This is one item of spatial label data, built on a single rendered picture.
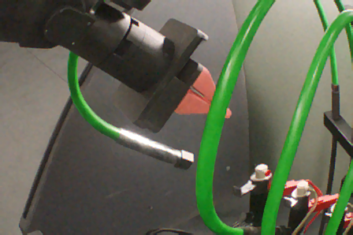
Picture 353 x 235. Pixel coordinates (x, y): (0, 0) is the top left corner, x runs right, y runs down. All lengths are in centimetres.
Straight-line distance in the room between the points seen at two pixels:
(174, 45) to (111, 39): 7
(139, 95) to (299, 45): 45
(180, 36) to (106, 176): 43
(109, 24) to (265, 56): 55
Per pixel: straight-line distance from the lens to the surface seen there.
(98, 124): 68
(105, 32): 51
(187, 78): 55
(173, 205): 106
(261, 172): 68
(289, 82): 100
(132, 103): 56
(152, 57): 53
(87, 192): 93
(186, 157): 72
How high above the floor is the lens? 146
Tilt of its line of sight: 25 degrees down
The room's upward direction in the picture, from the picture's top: 7 degrees counter-clockwise
